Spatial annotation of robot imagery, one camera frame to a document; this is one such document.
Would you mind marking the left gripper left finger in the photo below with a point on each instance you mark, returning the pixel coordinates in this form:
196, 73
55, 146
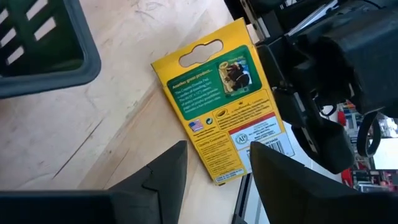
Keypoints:
93, 207

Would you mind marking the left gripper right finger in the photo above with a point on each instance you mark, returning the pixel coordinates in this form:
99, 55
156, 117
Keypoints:
311, 202

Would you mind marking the yellow green crayon box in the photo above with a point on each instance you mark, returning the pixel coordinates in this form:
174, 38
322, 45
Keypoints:
214, 102

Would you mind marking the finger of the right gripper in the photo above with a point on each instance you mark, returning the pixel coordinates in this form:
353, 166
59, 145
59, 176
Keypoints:
275, 68

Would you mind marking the black slotted plastic basket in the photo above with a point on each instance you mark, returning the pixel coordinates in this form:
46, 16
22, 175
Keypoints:
46, 46

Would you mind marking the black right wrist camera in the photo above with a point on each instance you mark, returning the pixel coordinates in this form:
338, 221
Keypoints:
367, 56

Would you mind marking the black metal table frame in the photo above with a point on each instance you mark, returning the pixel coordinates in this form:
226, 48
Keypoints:
243, 199

